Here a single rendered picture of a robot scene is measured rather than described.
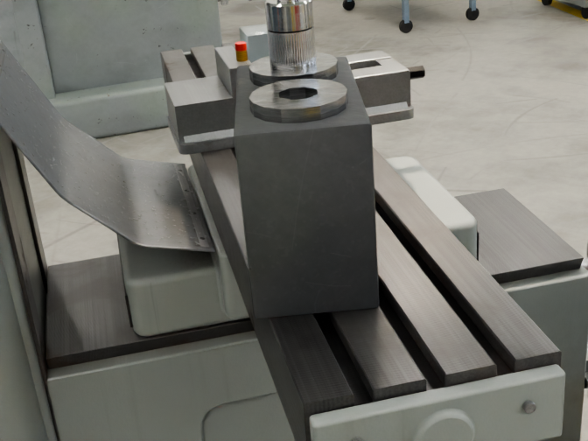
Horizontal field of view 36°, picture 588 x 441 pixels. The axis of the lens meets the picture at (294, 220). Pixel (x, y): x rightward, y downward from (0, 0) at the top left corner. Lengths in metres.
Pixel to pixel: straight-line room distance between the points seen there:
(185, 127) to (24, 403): 0.43
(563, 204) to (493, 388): 2.51
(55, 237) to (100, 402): 2.08
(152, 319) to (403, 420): 0.54
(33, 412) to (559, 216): 2.26
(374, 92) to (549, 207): 1.96
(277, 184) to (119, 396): 0.55
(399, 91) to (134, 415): 0.59
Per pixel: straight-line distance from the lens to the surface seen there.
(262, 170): 0.80
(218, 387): 1.29
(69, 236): 3.31
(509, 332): 0.84
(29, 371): 1.23
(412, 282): 0.92
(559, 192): 3.37
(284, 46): 0.91
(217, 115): 1.29
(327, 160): 0.80
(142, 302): 1.22
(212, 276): 1.21
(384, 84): 1.34
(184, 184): 1.38
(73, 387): 1.27
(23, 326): 1.20
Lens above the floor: 1.37
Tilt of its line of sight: 25 degrees down
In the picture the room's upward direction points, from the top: 5 degrees counter-clockwise
